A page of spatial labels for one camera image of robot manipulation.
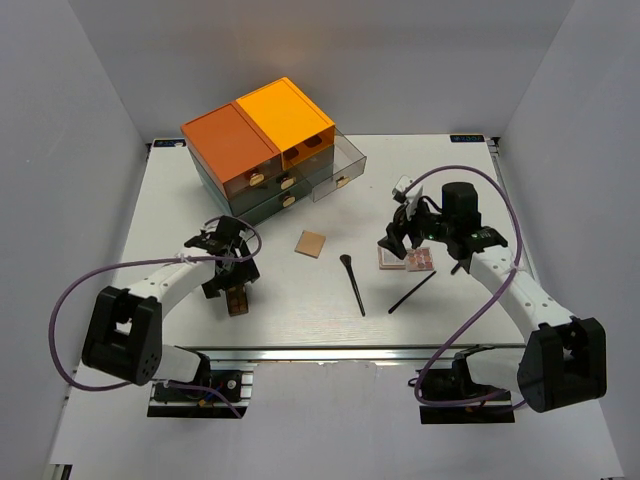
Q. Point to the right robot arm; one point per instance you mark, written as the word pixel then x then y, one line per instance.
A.
pixel 563 361

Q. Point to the tan square compact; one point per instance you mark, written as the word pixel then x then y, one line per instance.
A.
pixel 310 244

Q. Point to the peach compact with label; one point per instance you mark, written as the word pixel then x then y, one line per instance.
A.
pixel 388 261

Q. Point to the clear drawer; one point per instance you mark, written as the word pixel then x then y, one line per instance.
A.
pixel 332 168

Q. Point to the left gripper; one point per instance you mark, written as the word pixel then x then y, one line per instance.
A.
pixel 243 273

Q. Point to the stacked drawer organizer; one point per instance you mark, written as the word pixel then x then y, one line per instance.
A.
pixel 261 153

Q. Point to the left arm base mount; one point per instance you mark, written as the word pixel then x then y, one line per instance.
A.
pixel 225 394

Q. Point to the nine colour eyeshadow palette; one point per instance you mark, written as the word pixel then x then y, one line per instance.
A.
pixel 419 260

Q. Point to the aluminium table rail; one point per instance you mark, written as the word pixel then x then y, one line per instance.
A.
pixel 319 354

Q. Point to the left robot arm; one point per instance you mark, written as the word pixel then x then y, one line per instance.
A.
pixel 125 333

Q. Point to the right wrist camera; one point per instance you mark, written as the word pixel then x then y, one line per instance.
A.
pixel 407 196

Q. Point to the small black round brush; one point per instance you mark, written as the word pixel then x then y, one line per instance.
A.
pixel 346 261

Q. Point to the black logo sticker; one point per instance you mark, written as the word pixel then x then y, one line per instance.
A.
pixel 467 138

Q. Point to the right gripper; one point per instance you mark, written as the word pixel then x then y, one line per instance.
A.
pixel 397 232

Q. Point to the thin black makeup brush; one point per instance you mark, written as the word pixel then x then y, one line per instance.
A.
pixel 411 292

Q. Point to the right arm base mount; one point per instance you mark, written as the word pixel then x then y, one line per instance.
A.
pixel 454 383

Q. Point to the brown eyeshadow palette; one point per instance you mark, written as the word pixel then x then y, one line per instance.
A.
pixel 237 301

